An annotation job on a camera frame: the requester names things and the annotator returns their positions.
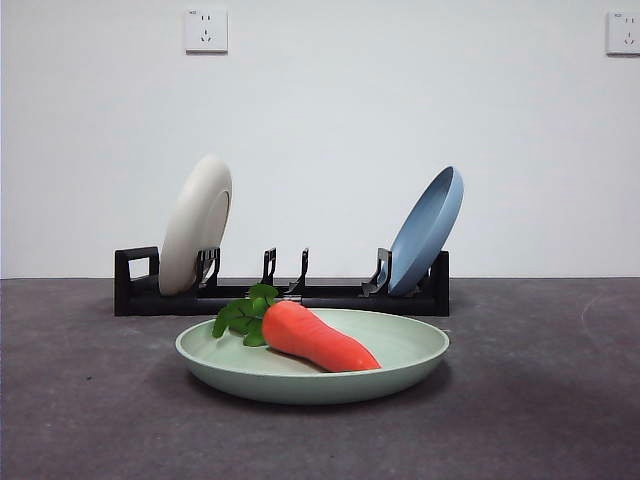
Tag orange toy carrot green leaves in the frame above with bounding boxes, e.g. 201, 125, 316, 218
212, 283, 383, 374

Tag blue plate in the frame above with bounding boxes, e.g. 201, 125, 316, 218
387, 165, 465, 296

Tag light green plate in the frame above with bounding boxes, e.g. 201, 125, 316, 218
174, 308, 451, 406

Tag cream white plate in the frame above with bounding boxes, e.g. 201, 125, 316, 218
158, 153, 234, 296

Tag white wall socket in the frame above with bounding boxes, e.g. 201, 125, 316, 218
184, 8, 229, 54
605, 10, 640, 56

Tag black plate rack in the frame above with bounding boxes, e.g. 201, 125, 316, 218
113, 244, 450, 317

